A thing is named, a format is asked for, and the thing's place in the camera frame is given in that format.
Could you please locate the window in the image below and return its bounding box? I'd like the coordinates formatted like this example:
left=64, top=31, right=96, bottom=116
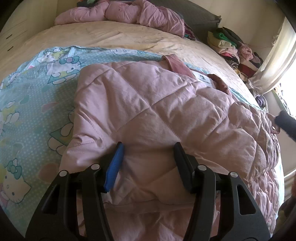
left=273, top=76, right=296, bottom=116

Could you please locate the multicoloured striped cloth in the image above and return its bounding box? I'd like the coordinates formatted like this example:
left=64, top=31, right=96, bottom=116
left=184, top=22, right=197, bottom=41

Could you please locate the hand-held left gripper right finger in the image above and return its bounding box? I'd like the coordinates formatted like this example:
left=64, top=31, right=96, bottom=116
left=173, top=142, right=271, bottom=241

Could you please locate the grey padded headboard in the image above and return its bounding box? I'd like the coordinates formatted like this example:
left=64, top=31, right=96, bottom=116
left=148, top=0, right=221, bottom=43

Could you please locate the crumpled pink quilted garment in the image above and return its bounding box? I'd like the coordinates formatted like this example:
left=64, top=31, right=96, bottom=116
left=54, top=0, right=185, bottom=37

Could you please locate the bag of clothes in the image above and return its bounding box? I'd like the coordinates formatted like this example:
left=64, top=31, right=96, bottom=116
left=253, top=93, right=269, bottom=109

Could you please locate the bed with beige cover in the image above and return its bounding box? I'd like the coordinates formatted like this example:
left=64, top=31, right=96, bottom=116
left=0, top=22, right=285, bottom=241

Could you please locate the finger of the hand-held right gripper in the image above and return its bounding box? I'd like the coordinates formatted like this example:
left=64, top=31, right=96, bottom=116
left=275, top=111, right=296, bottom=142

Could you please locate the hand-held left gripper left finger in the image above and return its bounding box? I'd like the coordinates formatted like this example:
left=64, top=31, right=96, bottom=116
left=25, top=141, right=125, bottom=241

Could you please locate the blue cartoon printed sheet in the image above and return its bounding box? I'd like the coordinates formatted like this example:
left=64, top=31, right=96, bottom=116
left=0, top=45, right=263, bottom=234

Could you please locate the pink quilted jacket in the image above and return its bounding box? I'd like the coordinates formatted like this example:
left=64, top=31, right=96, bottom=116
left=55, top=54, right=285, bottom=241

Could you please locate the cream curtain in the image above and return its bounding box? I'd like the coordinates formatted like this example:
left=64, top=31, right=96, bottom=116
left=248, top=17, right=296, bottom=93

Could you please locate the cream wardrobe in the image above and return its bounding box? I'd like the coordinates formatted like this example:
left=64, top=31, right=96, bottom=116
left=0, top=0, right=58, bottom=61

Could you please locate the pile of folded clothes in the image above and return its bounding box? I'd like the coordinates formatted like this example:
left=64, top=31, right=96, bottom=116
left=207, top=27, right=264, bottom=80

